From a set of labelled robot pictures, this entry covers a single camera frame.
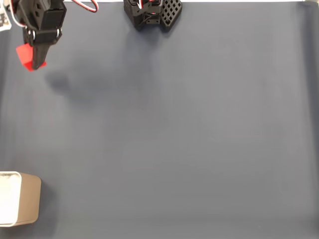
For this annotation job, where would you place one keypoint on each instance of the red cube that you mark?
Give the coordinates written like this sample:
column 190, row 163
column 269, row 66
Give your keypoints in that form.
column 23, row 53

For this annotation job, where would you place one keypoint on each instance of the white beige box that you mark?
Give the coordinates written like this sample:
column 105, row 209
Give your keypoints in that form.
column 28, row 199

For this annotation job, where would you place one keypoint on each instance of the grey table mat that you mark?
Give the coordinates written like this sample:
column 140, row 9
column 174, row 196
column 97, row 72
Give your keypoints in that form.
column 199, row 137

